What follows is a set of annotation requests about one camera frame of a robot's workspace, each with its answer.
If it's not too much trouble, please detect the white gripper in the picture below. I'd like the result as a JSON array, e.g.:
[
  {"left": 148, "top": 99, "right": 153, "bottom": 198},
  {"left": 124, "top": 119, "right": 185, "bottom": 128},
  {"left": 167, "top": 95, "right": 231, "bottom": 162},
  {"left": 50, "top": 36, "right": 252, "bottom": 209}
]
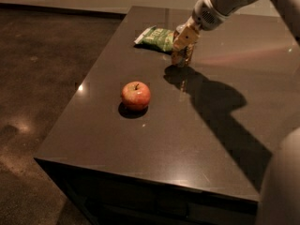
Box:
[{"left": 172, "top": 0, "right": 227, "bottom": 50}]

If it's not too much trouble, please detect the red apple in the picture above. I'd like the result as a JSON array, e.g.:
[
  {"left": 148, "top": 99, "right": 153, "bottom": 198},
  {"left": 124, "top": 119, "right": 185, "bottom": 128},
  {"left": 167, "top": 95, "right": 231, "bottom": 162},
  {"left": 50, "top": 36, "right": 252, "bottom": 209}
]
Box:
[{"left": 121, "top": 82, "right": 151, "bottom": 112}]

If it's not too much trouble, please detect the green jalapeno chip bag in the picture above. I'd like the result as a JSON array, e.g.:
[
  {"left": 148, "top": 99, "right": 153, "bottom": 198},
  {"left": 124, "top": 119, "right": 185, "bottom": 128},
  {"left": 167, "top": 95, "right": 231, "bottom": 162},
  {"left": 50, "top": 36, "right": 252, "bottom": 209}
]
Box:
[{"left": 134, "top": 26, "right": 173, "bottom": 53}]

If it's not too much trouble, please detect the orange soda can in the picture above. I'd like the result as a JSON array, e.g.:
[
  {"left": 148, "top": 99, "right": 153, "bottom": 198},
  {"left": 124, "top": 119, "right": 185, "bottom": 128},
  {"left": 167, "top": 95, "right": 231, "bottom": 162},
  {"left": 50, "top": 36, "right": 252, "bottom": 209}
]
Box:
[{"left": 172, "top": 44, "right": 194, "bottom": 68}]

